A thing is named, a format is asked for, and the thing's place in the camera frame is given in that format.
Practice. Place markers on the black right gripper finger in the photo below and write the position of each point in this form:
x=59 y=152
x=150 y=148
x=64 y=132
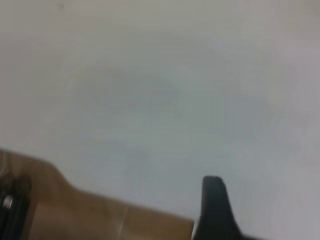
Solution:
x=215 y=212

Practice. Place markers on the black metal fixture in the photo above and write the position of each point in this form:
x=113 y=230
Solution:
x=13 y=207

